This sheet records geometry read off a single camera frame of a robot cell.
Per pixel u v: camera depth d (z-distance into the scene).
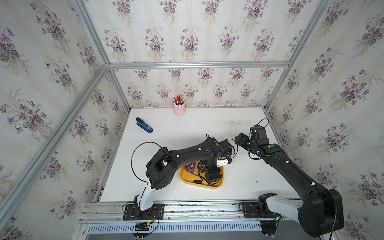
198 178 0.84
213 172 0.70
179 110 1.13
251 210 0.73
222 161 0.74
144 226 0.71
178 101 1.12
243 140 0.75
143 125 1.06
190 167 0.86
